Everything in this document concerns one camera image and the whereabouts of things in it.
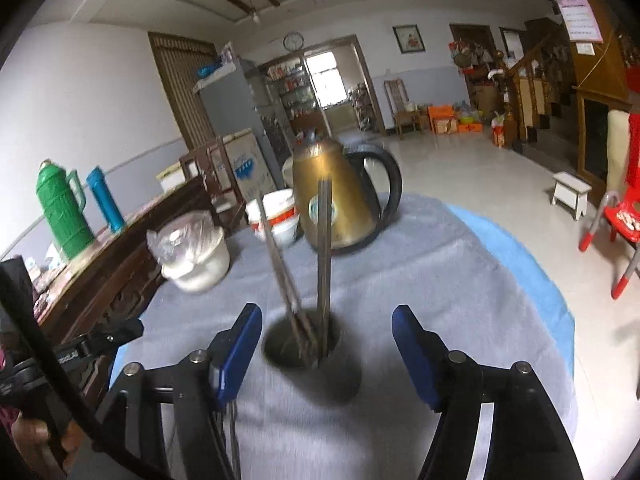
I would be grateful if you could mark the dark carved wooden chair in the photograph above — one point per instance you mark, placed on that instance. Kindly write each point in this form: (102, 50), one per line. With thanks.
(115, 280)

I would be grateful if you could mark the cream padded chair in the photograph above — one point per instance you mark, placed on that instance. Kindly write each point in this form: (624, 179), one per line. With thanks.
(617, 150)

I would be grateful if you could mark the slim wooden chair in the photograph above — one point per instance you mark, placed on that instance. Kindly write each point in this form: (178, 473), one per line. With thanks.
(402, 105)

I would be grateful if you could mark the wooden slatted door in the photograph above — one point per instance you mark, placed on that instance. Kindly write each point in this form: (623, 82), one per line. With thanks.
(180, 90)

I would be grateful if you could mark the green thermos flask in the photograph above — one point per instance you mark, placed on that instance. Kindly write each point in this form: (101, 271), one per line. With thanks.
(62, 210)

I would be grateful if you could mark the white ceramic pot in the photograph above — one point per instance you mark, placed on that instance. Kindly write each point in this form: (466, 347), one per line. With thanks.
(205, 270)

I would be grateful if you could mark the blue tablecloth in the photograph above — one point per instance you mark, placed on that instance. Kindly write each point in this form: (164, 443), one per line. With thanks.
(525, 270)

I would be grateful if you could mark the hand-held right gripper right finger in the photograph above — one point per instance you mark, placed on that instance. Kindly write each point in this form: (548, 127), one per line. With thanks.
(415, 360)

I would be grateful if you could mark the blue thermos flask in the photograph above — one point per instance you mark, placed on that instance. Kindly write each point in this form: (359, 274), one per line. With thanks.
(105, 205)

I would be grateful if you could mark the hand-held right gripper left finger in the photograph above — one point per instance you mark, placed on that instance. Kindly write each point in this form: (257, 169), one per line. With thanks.
(237, 360)

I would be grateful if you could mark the wooden stair railing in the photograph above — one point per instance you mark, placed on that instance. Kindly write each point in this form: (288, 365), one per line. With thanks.
(525, 95)

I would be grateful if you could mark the red plastic chair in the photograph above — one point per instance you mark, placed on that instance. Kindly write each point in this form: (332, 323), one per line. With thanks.
(622, 220)

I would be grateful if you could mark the grey metal chopstick holder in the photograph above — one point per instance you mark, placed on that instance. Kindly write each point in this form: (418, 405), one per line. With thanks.
(320, 385)

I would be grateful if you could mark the grey refrigerator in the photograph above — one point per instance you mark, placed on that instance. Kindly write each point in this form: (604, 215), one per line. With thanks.
(230, 105)

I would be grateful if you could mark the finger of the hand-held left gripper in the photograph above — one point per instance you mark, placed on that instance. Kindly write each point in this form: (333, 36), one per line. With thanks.
(107, 335)

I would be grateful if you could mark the person's left hand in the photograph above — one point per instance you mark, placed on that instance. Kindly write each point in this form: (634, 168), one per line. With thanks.
(30, 437)

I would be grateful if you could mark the framed wall picture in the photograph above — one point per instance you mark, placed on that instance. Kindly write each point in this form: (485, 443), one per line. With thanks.
(409, 39)

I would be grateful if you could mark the orange cardboard box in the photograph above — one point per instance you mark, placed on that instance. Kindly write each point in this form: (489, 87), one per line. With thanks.
(442, 119)

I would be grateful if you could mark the wall calendar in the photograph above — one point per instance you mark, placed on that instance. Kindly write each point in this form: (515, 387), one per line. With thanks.
(580, 17)

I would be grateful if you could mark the bunch of dark metal chopsticks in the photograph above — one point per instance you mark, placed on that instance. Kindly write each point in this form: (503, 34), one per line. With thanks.
(325, 260)

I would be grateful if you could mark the brown wooden chair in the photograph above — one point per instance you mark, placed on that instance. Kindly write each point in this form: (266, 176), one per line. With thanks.
(210, 170)

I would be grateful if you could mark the round wall clock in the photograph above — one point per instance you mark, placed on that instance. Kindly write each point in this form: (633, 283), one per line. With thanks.
(293, 40)

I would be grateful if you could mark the white chest freezer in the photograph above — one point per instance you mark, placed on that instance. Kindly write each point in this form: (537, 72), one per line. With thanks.
(247, 160)

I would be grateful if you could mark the small white stool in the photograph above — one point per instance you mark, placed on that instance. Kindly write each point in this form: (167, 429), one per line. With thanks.
(570, 192)

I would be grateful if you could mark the gold electric kettle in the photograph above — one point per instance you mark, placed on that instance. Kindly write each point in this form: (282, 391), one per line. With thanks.
(350, 185)

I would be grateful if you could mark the shelf of goods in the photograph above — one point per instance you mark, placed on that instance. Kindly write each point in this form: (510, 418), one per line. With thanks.
(292, 90)

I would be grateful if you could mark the white bowl with red band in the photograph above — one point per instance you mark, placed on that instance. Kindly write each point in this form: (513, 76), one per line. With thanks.
(285, 234)

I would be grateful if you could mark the clear plastic bag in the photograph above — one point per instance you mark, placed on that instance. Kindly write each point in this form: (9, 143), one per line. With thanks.
(180, 240)

